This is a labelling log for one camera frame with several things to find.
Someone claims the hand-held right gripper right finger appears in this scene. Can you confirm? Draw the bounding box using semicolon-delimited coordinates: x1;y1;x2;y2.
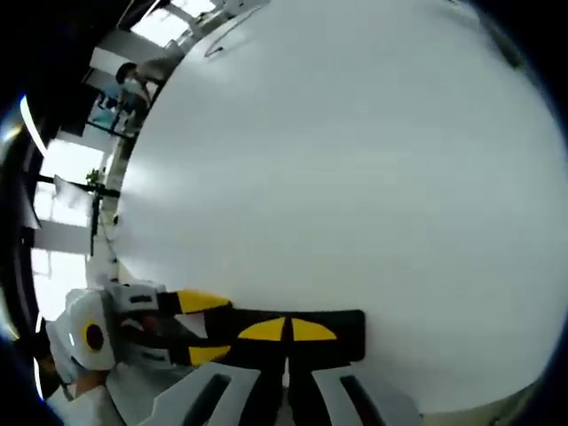
287;315;425;426

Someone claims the person's left hand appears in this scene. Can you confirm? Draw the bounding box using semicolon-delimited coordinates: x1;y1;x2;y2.
73;367;112;398

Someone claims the person's white shirt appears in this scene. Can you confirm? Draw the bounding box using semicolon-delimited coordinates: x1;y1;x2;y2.
46;385;121;426

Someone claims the grey cable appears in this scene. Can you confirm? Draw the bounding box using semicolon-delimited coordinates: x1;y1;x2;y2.
204;8;263;58

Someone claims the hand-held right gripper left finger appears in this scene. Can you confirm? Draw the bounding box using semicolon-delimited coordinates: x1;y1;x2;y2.
132;315;286;426

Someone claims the black remote control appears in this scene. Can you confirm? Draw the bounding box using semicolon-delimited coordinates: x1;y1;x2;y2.
203;307;366;369

